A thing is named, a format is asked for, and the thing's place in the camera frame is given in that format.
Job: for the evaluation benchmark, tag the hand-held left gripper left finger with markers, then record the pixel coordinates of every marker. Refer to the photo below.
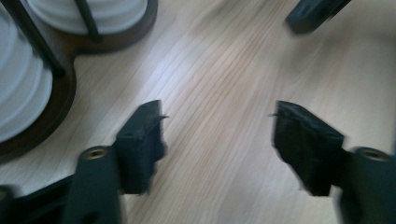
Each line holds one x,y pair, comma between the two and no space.
140,149

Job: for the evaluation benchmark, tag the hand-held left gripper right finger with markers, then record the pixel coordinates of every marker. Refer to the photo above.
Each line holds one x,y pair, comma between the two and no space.
308,149

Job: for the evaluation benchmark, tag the dark wooden cup holder rack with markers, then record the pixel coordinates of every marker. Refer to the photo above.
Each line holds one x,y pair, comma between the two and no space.
68,90

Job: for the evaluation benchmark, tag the stack of white paper cups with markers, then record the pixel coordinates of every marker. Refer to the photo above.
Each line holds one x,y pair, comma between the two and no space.
118,15
18,93

